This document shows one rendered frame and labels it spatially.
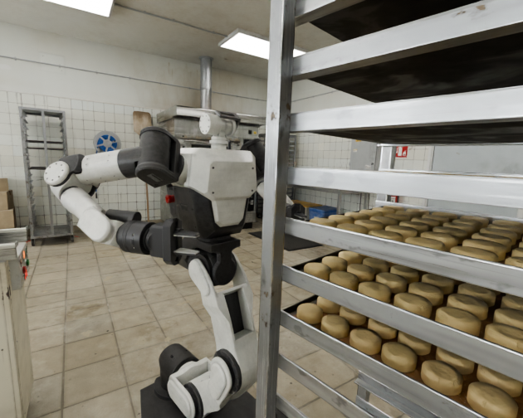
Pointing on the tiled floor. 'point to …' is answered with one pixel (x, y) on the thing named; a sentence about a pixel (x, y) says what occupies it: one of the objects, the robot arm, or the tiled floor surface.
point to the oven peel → (141, 119)
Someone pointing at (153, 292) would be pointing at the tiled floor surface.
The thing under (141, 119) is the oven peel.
